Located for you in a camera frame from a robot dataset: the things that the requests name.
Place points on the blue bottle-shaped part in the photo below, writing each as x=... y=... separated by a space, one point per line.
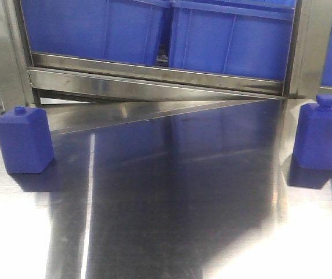
x=313 y=139
x=25 y=140

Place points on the blue bin behind left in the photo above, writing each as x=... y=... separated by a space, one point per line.
x=120 y=31

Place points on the blue bin behind right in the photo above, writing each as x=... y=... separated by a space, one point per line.
x=233 y=38

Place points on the stainless steel shelf frame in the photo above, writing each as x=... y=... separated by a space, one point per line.
x=26 y=76

